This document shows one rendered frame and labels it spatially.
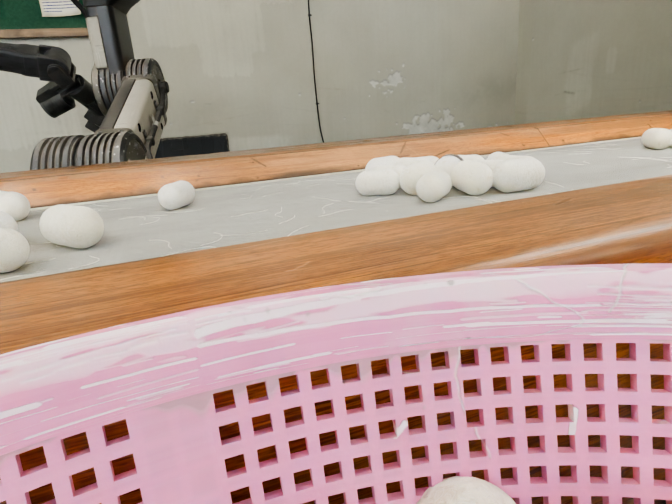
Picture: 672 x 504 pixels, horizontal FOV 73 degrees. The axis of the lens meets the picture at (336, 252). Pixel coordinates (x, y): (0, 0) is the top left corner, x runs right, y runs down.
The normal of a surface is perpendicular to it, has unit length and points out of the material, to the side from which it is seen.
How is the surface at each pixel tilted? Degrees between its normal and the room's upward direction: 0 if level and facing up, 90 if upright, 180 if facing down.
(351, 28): 90
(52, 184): 45
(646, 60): 90
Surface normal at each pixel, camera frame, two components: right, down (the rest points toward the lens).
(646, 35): -0.96, 0.14
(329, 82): 0.26, 0.26
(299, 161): 0.20, -0.50
